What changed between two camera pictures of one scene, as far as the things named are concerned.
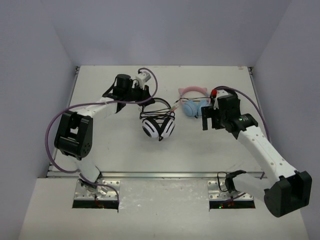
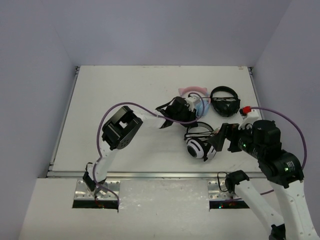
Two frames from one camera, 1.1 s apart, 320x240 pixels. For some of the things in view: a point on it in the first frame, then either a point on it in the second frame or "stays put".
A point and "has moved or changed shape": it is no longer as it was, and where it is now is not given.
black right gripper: [208, 112] → [231, 131]
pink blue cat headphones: [193, 98] stays put
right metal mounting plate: [217, 191] stays put
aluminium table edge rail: [154, 175] stays put
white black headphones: [158, 119] → [197, 138]
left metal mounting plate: [101, 192] stays put
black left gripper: [144, 93] → [187, 113]
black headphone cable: [162, 113] has moved or changed shape
